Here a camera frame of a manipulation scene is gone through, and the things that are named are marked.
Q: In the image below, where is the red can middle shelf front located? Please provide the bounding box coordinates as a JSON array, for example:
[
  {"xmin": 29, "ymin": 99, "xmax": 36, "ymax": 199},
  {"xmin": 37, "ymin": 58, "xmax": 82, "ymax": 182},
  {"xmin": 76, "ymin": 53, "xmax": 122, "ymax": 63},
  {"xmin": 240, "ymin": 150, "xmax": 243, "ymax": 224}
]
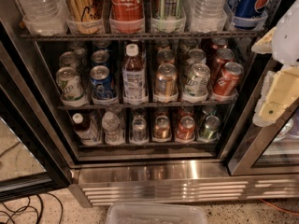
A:
[{"xmin": 212, "ymin": 62, "xmax": 244, "ymax": 101}]

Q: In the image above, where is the left glass fridge door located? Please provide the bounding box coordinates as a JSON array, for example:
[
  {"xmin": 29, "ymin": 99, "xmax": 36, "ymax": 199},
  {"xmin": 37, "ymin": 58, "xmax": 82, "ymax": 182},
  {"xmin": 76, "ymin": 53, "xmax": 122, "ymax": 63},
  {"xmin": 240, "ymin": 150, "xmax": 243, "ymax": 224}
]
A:
[{"xmin": 0, "ymin": 44, "xmax": 70, "ymax": 202}]

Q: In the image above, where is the black cable on floor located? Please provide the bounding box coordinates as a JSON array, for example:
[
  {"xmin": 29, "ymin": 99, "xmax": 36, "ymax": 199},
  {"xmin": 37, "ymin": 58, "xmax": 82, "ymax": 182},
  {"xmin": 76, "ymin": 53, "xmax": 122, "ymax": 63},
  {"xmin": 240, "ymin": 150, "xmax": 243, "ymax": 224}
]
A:
[{"xmin": 0, "ymin": 192, "xmax": 64, "ymax": 224}]

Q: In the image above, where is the gold can shelf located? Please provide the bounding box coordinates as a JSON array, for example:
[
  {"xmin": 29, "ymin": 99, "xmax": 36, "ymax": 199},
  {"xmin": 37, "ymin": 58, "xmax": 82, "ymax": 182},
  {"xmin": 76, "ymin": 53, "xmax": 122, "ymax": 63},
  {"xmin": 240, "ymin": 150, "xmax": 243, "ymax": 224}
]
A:
[
  {"xmin": 153, "ymin": 63, "xmax": 178, "ymax": 103},
  {"xmin": 153, "ymin": 116, "xmax": 171, "ymax": 142},
  {"xmin": 66, "ymin": 0, "xmax": 104, "ymax": 35}
]

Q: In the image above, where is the blue can middle shelf front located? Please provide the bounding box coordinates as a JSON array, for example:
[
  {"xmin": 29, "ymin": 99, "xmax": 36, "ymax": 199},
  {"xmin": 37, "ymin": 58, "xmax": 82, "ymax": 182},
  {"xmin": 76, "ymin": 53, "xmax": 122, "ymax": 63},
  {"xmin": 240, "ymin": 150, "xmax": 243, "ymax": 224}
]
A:
[{"xmin": 90, "ymin": 65, "xmax": 118, "ymax": 105}]

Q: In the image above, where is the red Coca-Cola can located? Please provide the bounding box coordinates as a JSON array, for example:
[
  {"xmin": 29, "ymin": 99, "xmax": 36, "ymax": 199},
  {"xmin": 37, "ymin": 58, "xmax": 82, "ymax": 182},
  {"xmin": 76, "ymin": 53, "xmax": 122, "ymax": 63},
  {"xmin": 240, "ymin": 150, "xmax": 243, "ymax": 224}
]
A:
[{"xmin": 110, "ymin": 0, "xmax": 144, "ymax": 34}]

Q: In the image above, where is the gold can top shelf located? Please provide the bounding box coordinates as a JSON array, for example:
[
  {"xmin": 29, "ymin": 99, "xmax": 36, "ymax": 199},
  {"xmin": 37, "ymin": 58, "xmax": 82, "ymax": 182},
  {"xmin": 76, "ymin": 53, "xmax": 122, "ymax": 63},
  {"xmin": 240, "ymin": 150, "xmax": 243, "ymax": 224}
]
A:
[{"xmin": 66, "ymin": 0, "xmax": 104, "ymax": 35}]

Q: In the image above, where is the green white can front left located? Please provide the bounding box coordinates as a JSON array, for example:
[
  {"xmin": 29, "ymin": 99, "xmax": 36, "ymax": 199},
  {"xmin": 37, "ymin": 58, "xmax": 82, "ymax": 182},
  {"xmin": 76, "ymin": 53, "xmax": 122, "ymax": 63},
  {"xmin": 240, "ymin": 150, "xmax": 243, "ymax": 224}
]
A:
[{"xmin": 56, "ymin": 66, "xmax": 88, "ymax": 107}]

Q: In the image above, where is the clear water bottle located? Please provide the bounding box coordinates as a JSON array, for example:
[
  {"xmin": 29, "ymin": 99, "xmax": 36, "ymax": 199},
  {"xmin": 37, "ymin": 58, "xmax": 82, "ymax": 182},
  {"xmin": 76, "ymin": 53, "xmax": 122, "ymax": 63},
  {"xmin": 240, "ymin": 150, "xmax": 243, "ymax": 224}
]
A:
[
  {"xmin": 188, "ymin": 0, "xmax": 227, "ymax": 33},
  {"xmin": 18, "ymin": 0, "xmax": 68, "ymax": 36}
]

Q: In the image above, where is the gold can bottom shelf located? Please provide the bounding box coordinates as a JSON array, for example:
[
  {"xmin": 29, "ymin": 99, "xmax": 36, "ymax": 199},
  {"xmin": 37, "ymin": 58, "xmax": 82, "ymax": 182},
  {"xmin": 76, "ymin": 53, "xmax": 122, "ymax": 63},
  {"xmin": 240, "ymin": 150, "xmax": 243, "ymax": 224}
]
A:
[{"xmin": 153, "ymin": 116, "xmax": 171, "ymax": 142}]

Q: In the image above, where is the silver can second row right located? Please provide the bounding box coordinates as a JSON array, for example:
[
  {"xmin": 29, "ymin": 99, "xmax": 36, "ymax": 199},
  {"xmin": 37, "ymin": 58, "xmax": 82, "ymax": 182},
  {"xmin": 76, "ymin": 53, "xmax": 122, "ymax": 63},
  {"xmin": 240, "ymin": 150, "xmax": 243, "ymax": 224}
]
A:
[{"xmin": 186, "ymin": 49, "xmax": 206, "ymax": 64}]

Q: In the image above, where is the brown tea bottle white cap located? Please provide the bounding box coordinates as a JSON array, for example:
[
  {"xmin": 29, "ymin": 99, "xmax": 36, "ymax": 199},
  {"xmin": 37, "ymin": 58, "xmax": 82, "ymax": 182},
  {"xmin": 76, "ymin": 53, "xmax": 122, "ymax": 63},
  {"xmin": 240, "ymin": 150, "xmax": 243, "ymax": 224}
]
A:
[{"xmin": 121, "ymin": 43, "xmax": 146, "ymax": 105}]

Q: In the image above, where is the clear plastic bin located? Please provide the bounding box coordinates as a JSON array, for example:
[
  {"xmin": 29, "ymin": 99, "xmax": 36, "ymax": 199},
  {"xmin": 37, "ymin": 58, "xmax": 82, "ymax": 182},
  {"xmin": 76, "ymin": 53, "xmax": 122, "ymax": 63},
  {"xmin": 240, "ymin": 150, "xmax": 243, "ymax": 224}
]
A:
[{"xmin": 105, "ymin": 203, "xmax": 207, "ymax": 224}]

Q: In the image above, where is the gold can middle shelf front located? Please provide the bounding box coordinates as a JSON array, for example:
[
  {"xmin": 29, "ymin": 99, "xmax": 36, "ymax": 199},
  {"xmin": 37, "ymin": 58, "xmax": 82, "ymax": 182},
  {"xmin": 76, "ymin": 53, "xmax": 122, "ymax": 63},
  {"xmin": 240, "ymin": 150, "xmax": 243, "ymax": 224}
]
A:
[{"xmin": 153, "ymin": 63, "xmax": 178, "ymax": 103}]

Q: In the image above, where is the green white can middle right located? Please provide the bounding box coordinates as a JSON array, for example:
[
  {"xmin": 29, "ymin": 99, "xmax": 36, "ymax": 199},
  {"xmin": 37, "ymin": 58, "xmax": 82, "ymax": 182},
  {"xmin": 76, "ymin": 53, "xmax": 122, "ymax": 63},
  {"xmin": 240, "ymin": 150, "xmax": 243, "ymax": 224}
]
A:
[{"xmin": 182, "ymin": 63, "xmax": 210, "ymax": 103}]

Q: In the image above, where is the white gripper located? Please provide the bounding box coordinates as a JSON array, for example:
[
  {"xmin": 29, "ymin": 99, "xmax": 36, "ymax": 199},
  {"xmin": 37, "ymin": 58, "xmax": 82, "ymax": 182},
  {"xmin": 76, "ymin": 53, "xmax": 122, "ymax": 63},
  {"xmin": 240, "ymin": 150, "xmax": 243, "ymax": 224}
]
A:
[{"xmin": 251, "ymin": 0, "xmax": 299, "ymax": 127}]

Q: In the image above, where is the gold can second row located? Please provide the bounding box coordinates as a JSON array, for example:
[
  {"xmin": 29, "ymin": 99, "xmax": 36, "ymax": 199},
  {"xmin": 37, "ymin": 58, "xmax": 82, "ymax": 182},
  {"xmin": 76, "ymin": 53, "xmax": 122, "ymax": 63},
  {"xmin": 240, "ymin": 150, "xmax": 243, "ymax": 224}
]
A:
[{"xmin": 157, "ymin": 49, "xmax": 175, "ymax": 64}]

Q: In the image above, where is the silver can bottom shelf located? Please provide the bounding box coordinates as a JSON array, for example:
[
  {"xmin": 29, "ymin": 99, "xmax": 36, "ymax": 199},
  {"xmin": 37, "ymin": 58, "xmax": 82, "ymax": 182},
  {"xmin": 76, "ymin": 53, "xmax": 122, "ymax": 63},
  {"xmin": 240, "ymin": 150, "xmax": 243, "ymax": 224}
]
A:
[{"xmin": 130, "ymin": 118, "xmax": 148, "ymax": 145}]

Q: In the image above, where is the green silver tall can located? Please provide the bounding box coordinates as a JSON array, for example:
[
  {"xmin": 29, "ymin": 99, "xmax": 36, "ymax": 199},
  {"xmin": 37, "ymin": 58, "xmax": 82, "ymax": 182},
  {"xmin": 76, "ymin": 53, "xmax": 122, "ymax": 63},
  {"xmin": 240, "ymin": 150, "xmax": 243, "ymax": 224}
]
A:
[{"xmin": 151, "ymin": 0, "xmax": 186, "ymax": 33}]

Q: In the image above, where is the blue Pepsi can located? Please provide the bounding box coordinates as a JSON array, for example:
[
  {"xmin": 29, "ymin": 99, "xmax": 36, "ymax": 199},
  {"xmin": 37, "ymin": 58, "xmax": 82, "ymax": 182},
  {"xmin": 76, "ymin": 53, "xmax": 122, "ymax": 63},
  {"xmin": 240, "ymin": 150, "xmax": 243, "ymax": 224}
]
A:
[{"xmin": 227, "ymin": 0, "xmax": 268, "ymax": 30}]

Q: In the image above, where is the red can second row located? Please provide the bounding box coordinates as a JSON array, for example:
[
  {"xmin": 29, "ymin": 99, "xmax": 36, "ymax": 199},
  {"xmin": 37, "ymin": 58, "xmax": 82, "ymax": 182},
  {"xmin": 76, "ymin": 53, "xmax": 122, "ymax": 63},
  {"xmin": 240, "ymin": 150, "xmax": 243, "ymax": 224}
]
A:
[{"xmin": 211, "ymin": 48, "xmax": 235, "ymax": 79}]

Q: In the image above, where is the silver can behind left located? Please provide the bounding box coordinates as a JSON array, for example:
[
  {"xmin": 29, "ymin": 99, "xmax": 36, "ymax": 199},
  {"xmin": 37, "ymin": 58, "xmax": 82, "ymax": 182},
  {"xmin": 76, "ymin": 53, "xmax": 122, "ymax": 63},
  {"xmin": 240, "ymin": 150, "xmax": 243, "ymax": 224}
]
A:
[{"xmin": 59, "ymin": 51, "xmax": 81, "ymax": 71}]

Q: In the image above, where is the red can shelf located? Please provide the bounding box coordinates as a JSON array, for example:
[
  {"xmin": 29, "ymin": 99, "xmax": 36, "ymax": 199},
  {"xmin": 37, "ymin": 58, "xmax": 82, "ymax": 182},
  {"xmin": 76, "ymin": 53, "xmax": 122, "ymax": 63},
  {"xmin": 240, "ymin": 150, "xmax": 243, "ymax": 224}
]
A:
[
  {"xmin": 212, "ymin": 62, "xmax": 244, "ymax": 101},
  {"xmin": 176, "ymin": 116, "xmax": 195, "ymax": 143}
]

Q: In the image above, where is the blue can second row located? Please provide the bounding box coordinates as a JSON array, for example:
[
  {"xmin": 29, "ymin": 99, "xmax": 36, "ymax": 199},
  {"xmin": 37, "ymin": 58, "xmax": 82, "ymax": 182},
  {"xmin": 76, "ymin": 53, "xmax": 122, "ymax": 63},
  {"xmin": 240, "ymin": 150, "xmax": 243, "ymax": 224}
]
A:
[{"xmin": 91, "ymin": 50, "xmax": 110, "ymax": 67}]

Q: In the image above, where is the small water bottle bottom shelf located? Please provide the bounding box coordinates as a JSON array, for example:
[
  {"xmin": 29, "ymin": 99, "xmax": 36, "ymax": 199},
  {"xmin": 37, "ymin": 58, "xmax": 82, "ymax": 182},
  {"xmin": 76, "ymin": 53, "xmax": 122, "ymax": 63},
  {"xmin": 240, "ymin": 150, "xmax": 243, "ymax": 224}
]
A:
[{"xmin": 102, "ymin": 111, "xmax": 124, "ymax": 146}]

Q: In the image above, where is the red can bottom shelf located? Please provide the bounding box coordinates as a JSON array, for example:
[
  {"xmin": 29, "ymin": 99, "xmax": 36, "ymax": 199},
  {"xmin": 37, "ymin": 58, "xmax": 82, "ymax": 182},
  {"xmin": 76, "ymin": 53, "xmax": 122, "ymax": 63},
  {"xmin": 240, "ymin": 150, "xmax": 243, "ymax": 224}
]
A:
[{"xmin": 176, "ymin": 116, "xmax": 195, "ymax": 143}]

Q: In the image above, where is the orange cable on floor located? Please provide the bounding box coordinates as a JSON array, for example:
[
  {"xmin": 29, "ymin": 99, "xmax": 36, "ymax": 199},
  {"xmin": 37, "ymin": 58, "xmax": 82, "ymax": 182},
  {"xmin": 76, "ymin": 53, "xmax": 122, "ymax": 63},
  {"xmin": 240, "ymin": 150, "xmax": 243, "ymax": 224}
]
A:
[{"xmin": 260, "ymin": 199, "xmax": 299, "ymax": 217}]

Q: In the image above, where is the brown bottle bottom left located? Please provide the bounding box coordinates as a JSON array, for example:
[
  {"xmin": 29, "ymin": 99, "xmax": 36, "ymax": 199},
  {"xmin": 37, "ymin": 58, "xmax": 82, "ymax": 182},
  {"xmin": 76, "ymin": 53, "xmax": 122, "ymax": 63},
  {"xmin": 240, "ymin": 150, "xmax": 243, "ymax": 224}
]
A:
[{"xmin": 72, "ymin": 113, "xmax": 101, "ymax": 146}]

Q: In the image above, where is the stainless steel drinks fridge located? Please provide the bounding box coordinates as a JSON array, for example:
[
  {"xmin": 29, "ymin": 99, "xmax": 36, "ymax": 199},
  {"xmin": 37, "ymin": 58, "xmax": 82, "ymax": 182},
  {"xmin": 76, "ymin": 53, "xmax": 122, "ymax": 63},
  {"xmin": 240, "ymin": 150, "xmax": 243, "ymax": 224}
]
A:
[{"xmin": 0, "ymin": 0, "xmax": 299, "ymax": 207}]

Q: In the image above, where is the green white can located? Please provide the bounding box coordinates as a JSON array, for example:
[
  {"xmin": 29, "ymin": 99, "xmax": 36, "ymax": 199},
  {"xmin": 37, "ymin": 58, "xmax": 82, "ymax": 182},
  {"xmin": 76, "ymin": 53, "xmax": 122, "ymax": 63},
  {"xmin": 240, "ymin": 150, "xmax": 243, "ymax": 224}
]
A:
[
  {"xmin": 56, "ymin": 66, "xmax": 88, "ymax": 107},
  {"xmin": 182, "ymin": 63, "xmax": 210, "ymax": 103}
]

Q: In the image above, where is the green can bottom shelf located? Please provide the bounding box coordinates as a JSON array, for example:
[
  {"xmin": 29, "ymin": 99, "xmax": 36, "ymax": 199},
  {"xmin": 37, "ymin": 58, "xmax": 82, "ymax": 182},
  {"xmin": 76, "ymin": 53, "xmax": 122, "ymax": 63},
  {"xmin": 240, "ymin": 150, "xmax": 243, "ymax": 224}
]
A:
[{"xmin": 199, "ymin": 115, "xmax": 221, "ymax": 142}]

